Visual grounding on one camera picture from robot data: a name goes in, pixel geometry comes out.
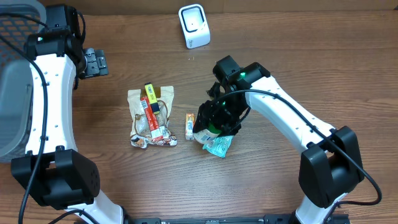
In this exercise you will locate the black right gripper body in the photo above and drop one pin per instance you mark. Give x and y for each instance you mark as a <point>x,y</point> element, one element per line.
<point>227,113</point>

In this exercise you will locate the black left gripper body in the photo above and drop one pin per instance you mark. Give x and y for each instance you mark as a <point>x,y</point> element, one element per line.
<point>94,65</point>

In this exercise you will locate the green lid round jar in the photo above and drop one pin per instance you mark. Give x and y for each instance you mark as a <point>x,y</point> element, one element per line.
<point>207,135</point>

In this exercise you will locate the small orange white box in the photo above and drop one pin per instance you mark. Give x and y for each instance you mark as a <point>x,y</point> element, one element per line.
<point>189,123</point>

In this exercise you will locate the red white stick packet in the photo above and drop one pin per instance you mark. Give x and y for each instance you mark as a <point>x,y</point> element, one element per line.
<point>155,131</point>

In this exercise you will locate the beige brown snack bag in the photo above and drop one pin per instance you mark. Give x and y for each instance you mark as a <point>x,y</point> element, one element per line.
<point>141,134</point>

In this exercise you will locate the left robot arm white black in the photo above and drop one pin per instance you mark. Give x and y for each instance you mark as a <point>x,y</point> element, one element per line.
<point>42,61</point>

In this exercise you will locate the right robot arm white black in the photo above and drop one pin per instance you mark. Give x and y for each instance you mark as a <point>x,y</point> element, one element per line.
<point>330,160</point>

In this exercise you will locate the white barcode scanner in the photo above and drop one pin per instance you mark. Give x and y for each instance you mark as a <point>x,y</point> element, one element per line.
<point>194,26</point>

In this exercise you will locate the grey plastic mesh basket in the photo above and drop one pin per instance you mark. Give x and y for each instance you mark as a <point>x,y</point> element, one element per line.
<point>19,19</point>

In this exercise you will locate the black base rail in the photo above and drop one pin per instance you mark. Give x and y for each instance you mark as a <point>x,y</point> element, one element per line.
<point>211,221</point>

